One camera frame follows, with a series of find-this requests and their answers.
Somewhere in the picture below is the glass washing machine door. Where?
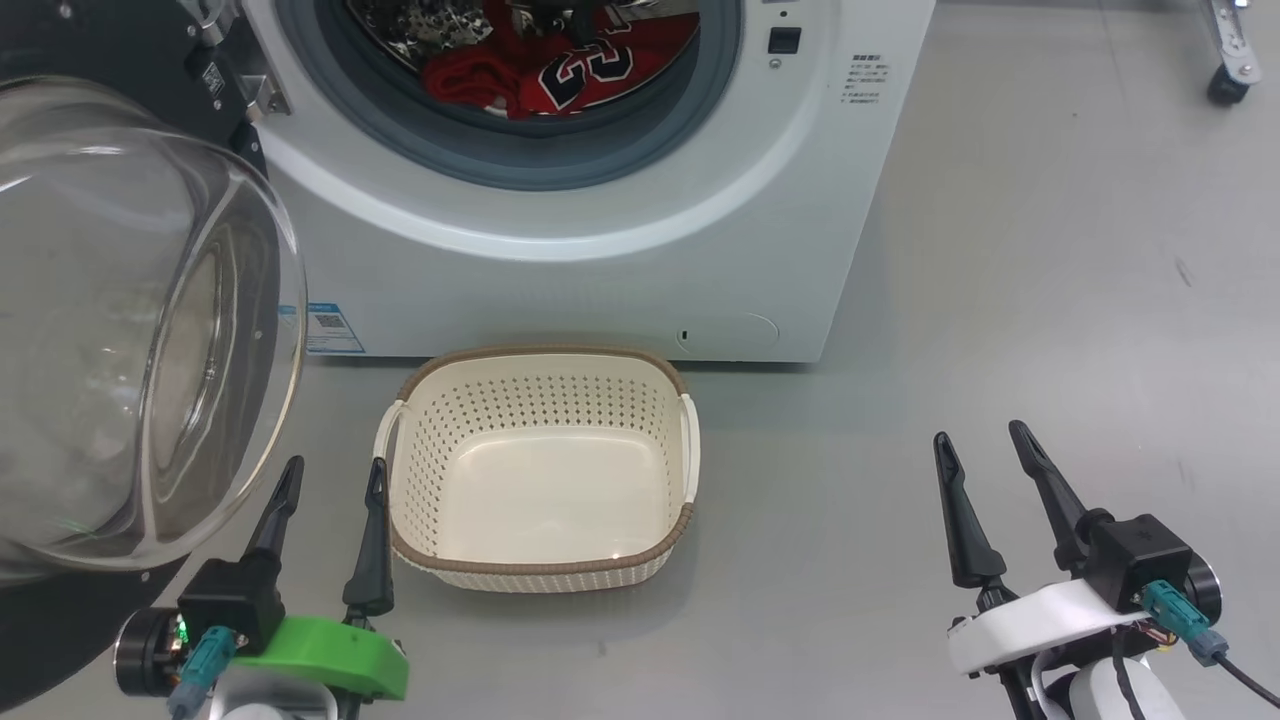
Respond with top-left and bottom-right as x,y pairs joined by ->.
0,0 -> 309,691

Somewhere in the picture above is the red basketball jersey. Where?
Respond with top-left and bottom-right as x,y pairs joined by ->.
420,0 -> 701,121

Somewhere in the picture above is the white front-load washing machine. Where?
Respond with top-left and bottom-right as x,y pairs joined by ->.
180,0 -> 936,363

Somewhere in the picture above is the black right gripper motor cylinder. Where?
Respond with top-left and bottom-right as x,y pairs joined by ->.
1185,560 -> 1223,626

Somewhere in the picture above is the cream perforated laundry basket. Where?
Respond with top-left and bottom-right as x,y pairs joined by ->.
373,346 -> 701,593

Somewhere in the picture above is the blue energy label sticker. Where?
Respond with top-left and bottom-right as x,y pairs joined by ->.
280,302 -> 366,356

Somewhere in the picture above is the right camera cable teal plug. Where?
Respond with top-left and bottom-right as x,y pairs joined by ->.
1140,580 -> 1280,706

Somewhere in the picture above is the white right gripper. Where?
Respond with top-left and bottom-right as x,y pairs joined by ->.
933,420 -> 1151,676

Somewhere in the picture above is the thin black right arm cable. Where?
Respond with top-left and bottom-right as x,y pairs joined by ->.
1112,640 -> 1151,720

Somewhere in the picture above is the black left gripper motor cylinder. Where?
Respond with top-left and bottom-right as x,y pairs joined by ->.
113,608 -> 188,698

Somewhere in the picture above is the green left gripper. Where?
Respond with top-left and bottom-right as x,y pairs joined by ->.
235,456 -> 411,701

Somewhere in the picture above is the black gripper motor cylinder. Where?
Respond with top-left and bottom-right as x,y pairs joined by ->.
1185,560 -> 1223,626
113,608 -> 188,698

